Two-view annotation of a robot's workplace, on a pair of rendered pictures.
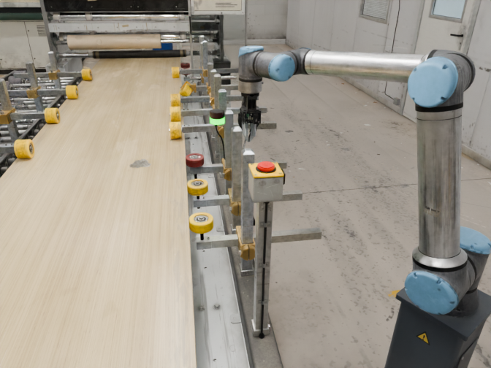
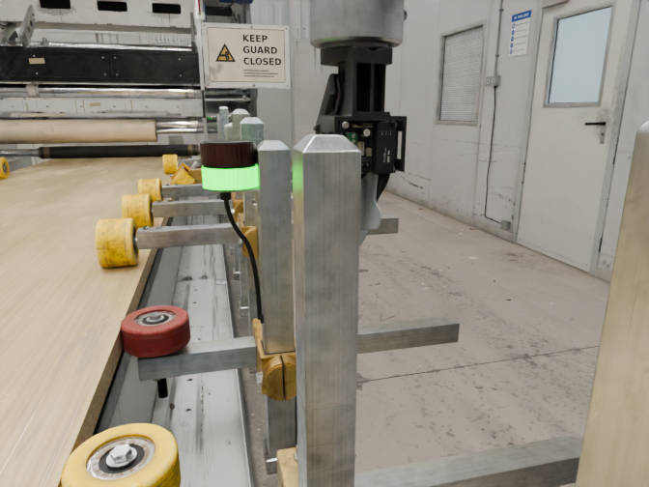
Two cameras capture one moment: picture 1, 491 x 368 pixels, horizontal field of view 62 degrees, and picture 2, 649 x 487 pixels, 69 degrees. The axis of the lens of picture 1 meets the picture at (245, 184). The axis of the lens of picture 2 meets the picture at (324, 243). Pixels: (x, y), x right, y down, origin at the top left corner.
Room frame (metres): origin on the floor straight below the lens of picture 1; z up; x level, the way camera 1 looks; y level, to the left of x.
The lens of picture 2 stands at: (1.06, 0.06, 1.15)
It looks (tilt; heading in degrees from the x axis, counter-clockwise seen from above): 16 degrees down; 355
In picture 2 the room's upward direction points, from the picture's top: straight up
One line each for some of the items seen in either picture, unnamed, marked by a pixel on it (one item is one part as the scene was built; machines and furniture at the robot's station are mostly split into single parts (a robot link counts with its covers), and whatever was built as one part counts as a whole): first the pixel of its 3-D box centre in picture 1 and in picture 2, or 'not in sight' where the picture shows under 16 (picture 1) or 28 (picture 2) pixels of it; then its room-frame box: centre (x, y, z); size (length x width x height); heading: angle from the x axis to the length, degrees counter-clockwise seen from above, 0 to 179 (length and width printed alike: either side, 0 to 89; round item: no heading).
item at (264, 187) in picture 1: (265, 183); not in sight; (0.85, -0.05, 1.18); 0.07 x 0.07 x 0.08; 9
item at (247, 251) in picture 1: (245, 242); not in sight; (1.12, 0.00, 0.81); 0.13 x 0.06 x 0.05; 9
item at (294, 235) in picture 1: (259, 238); not in sight; (1.15, -0.05, 0.81); 0.43 x 0.03 x 0.04; 99
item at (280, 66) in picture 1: (275, 66); not in sight; (1.48, -0.10, 1.32); 0.12 x 0.12 x 0.09; 45
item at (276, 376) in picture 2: (228, 169); (273, 355); (1.62, 0.08, 0.85); 0.13 x 0.06 x 0.05; 9
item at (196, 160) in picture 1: (195, 167); (158, 356); (1.61, 0.22, 0.85); 0.08 x 0.08 x 0.11
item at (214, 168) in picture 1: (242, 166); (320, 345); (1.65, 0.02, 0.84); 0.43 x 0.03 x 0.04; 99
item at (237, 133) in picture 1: (237, 187); (324, 469); (1.35, 0.03, 0.90); 0.03 x 0.03 x 0.48; 9
